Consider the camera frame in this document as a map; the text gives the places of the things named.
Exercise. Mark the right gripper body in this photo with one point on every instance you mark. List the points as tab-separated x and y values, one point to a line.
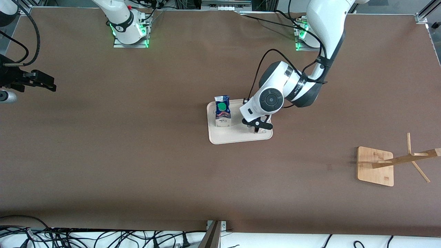
7	76

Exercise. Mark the blue white milk carton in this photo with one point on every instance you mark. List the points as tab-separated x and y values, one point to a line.
223	113

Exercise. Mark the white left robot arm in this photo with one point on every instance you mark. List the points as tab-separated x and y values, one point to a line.
330	24

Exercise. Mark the cream rabbit print tray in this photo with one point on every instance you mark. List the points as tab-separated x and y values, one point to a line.
224	135

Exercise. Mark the brown table cover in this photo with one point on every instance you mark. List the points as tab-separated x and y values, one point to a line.
172	179

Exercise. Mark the grey power strip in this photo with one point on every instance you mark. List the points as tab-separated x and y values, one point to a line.
225	4

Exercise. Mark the aluminium profile beam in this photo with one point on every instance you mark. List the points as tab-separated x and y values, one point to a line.
211	237

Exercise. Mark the wooden mug stand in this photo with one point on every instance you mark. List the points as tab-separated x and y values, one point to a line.
373	168

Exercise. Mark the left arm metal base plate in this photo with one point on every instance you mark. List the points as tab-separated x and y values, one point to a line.
305	49

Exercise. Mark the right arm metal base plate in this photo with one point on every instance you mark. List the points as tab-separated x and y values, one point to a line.
131	45

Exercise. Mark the aluminium frame corner profile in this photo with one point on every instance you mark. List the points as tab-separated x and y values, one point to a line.
425	12

